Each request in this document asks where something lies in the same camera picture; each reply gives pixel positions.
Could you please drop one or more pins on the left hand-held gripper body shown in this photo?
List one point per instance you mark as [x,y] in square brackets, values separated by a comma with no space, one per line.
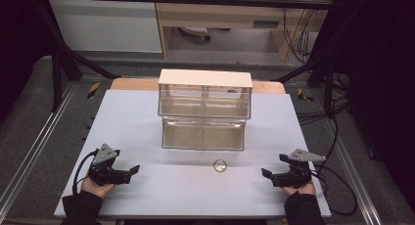
[103,155]

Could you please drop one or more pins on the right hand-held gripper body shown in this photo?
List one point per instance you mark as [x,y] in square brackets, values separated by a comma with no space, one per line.
[298,172]

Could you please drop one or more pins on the clear acrylic drawer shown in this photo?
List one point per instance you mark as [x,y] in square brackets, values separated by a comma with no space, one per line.
[203,135]

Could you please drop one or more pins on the clear drawer cabinet white top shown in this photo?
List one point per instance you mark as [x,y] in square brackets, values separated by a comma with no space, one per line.
[205,88]

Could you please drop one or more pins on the person's right hand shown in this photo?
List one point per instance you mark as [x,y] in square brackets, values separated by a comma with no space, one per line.
[301,189]

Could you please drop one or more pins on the person's left hand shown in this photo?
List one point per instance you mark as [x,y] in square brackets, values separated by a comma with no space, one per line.
[98,189]

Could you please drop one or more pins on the white table board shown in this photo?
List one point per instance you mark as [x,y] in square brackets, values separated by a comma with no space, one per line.
[137,127]

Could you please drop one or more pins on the yellow black tape strip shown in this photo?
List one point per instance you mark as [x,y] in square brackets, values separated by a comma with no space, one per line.
[93,90]
[304,95]

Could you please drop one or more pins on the black curtain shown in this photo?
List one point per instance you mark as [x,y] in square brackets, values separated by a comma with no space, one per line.
[388,88]
[16,39]

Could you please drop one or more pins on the office chair wheel base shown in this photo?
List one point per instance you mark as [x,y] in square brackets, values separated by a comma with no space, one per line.
[195,31]

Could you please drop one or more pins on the aluminium rail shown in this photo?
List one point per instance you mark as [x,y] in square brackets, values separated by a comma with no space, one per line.
[31,150]
[354,172]

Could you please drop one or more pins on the black metal frame stand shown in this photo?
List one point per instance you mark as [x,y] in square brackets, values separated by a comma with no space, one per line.
[60,62]
[321,65]

